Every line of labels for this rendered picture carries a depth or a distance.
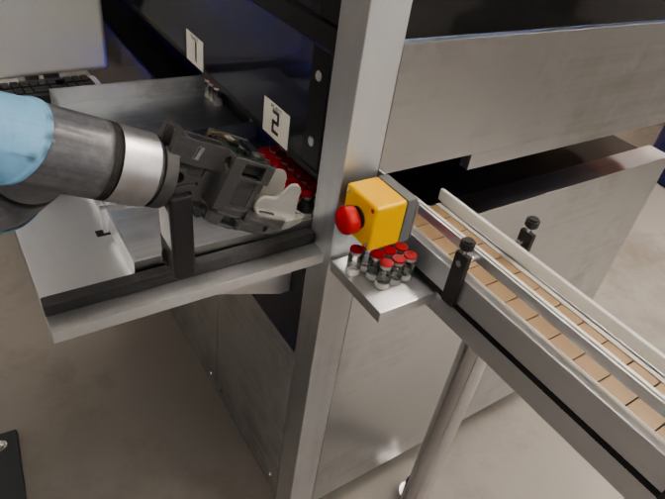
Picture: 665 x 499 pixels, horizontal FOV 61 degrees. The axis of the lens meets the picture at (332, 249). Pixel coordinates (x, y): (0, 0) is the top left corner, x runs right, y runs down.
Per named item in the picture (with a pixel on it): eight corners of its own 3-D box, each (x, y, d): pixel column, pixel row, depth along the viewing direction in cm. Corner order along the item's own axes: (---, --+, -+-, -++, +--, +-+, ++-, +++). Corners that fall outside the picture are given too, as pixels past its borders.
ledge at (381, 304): (398, 249, 97) (400, 239, 96) (448, 295, 89) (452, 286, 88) (329, 269, 90) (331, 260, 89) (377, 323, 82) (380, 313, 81)
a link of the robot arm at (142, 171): (105, 216, 52) (81, 173, 57) (150, 223, 56) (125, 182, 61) (134, 144, 50) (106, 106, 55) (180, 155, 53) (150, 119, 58)
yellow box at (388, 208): (378, 214, 86) (387, 172, 82) (408, 240, 82) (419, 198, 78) (337, 225, 83) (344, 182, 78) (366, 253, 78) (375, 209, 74)
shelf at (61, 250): (198, 88, 139) (198, 80, 138) (362, 250, 95) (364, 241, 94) (-28, 112, 115) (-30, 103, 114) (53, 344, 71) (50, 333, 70)
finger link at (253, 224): (291, 228, 66) (228, 216, 59) (285, 239, 66) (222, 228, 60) (271, 206, 69) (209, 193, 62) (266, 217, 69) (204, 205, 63)
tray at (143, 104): (206, 88, 135) (206, 73, 133) (256, 137, 118) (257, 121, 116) (51, 105, 118) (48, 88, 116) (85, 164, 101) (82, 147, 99)
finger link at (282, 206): (332, 197, 68) (272, 181, 62) (309, 238, 70) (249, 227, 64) (318, 184, 70) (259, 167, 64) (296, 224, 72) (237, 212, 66)
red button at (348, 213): (351, 220, 81) (356, 196, 79) (368, 236, 79) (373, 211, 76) (330, 226, 79) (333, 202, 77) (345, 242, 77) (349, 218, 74)
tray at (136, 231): (268, 156, 112) (269, 141, 110) (338, 228, 96) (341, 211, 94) (87, 188, 96) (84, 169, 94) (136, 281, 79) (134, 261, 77)
